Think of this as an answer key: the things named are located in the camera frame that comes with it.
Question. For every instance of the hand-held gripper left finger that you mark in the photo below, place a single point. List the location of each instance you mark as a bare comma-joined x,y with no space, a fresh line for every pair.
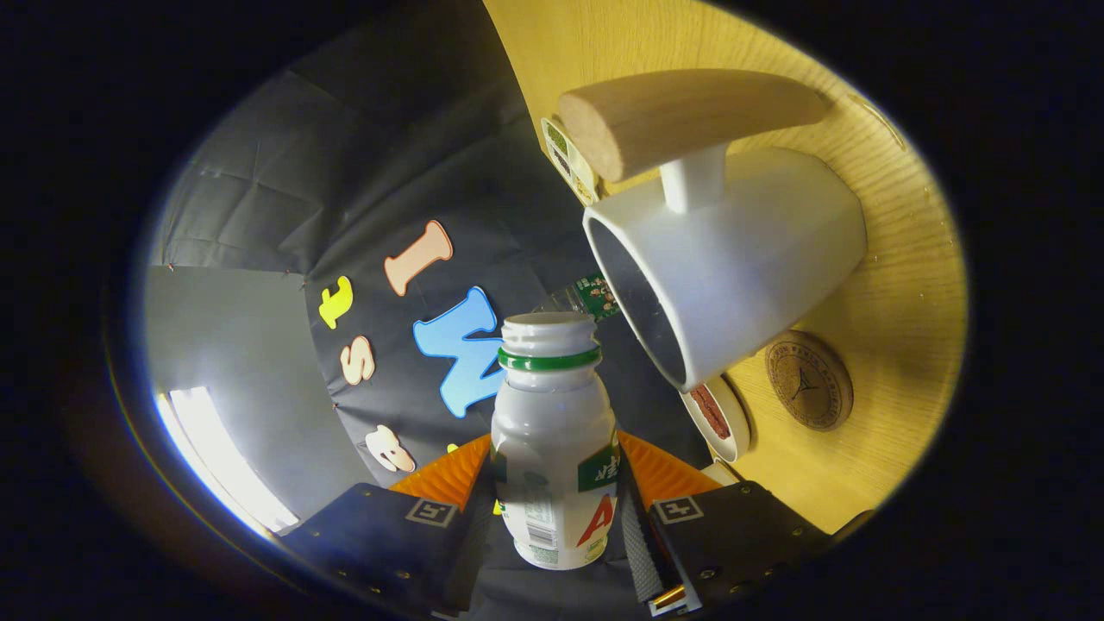
470,552

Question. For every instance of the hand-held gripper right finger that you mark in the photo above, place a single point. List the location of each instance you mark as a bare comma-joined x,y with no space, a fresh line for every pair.
638,552

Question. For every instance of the white juice bottle green collar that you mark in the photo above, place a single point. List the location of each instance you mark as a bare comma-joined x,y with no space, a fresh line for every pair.
552,423

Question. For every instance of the round cork coaster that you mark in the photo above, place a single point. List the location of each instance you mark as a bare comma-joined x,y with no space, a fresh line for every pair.
811,384

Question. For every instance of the clear plastic water bottle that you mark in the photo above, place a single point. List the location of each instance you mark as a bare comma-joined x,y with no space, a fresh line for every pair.
595,295

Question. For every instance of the red meat strip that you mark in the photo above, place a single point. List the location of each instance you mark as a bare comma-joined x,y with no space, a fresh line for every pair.
710,411

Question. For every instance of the white round plate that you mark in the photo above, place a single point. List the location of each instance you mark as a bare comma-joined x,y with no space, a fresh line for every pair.
735,427

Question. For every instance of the wooden table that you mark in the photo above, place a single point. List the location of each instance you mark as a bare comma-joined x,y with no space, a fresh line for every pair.
897,345

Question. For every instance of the white divided dish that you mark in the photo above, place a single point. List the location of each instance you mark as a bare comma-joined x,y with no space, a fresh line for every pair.
587,186

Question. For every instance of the black backdrop cloth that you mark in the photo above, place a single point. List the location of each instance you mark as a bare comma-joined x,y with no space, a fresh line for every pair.
388,172

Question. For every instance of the pile of dark beans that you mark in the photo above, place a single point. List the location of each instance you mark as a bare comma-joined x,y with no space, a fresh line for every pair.
563,161

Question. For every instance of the pile of green beans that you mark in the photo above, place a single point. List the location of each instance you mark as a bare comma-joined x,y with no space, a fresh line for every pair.
558,138

